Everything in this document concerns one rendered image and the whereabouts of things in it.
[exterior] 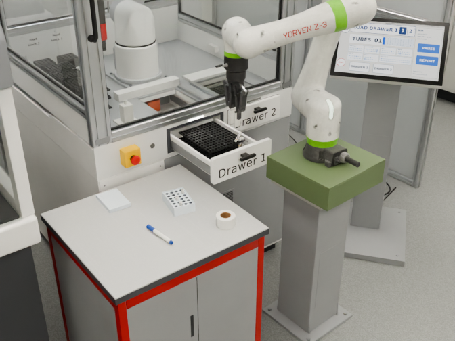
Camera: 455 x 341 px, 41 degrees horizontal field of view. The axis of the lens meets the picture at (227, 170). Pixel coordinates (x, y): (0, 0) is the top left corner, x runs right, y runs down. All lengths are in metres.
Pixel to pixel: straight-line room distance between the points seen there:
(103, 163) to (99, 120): 0.19
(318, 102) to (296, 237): 0.62
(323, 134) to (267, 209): 0.85
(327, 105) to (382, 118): 0.89
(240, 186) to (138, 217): 0.78
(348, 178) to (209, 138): 0.59
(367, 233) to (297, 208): 1.00
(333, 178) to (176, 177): 0.64
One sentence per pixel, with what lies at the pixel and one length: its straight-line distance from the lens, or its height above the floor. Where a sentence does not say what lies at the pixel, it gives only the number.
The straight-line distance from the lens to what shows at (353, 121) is 4.23.
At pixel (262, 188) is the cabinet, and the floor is 0.45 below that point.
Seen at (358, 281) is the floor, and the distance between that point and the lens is 3.23.
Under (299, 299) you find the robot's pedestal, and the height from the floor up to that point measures 0.17.
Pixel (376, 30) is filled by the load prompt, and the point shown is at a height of 1.15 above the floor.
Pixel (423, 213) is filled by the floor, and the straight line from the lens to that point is 3.83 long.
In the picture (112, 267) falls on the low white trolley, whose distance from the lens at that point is 2.07.
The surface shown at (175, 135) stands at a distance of 2.61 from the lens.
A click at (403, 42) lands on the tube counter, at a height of 1.11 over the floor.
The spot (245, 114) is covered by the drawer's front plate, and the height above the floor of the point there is 0.89.
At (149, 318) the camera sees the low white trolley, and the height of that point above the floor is 0.60.
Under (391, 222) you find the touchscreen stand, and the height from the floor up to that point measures 0.04.
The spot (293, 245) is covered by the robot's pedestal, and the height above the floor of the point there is 0.44.
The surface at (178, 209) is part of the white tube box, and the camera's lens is 2.27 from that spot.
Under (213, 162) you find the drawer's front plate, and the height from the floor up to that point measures 0.92.
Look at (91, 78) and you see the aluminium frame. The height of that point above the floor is 1.22.
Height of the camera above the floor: 2.05
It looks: 30 degrees down
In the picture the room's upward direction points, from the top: straight up
